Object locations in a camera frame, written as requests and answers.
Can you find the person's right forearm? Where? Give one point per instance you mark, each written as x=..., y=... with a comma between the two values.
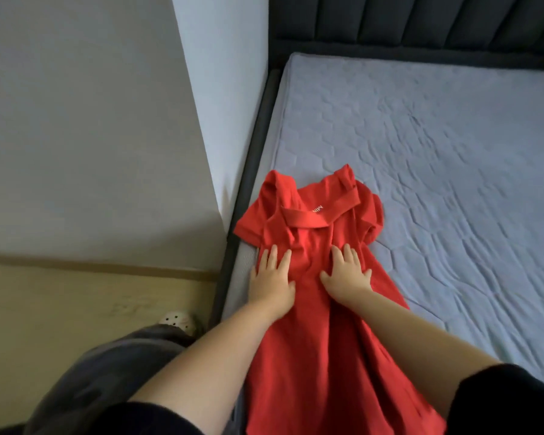
x=417, y=339

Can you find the person's left hand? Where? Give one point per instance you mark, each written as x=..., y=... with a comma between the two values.
x=272, y=287

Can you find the red polo shirt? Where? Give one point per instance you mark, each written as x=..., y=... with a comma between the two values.
x=326, y=367

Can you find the person's left forearm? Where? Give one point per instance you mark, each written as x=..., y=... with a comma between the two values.
x=208, y=367

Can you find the dark grey upholstered headboard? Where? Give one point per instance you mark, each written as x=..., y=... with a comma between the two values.
x=408, y=27

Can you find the person's right hand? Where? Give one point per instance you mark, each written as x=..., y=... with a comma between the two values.
x=346, y=281

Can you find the grey quilted bed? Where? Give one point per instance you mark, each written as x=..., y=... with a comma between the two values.
x=435, y=149

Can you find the person's white clog shoe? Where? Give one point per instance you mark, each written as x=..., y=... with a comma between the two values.
x=178, y=321

